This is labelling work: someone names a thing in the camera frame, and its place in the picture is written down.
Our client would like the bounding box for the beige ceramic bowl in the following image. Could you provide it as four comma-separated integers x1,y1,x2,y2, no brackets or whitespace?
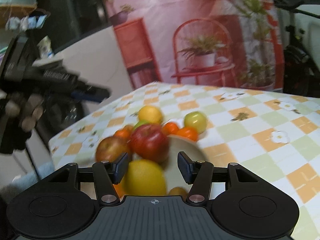
75,134,208,198

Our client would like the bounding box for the floral checkered tablecloth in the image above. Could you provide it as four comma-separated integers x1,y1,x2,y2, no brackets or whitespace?
49,82,319,239

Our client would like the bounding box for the grey gloved hand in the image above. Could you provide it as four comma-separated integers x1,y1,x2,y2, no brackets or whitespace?
1,93,44,154

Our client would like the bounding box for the dark window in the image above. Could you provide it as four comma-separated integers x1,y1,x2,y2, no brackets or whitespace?
29,0,111,53

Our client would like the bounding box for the pink printed backdrop cloth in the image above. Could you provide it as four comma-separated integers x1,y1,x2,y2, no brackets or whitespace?
104,0,284,91

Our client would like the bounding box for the grey washing machine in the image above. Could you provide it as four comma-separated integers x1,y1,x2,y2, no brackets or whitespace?
24,60,89,151

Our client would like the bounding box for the small brown kiwi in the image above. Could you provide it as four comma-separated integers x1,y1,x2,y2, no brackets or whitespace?
168,187,188,200

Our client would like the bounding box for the white detergent bag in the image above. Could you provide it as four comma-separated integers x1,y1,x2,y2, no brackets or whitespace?
37,36,54,59

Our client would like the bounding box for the orange mandarin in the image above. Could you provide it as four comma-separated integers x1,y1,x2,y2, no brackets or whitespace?
114,125,134,141
176,127,199,142
162,122,180,135
113,178,127,199

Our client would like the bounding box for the yellow lemon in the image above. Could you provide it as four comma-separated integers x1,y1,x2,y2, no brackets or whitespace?
122,159,167,196
138,105,163,124

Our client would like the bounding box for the black exercise bike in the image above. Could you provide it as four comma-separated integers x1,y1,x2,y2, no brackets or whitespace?
273,0,319,98

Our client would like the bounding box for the bright red apple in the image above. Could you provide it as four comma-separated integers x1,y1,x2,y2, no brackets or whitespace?
129,124,170,163

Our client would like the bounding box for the dull red-brown apple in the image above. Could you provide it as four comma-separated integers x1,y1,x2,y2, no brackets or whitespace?
95,136,132,162

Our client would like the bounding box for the bright green apple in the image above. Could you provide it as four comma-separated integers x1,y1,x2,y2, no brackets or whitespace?
133,120,149,131

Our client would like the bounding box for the hanging laundry rack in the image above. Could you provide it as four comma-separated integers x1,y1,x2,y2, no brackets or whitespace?
1,3,51,32

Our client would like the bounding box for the yellow-green apple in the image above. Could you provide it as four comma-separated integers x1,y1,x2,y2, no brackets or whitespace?
183,111,207,134

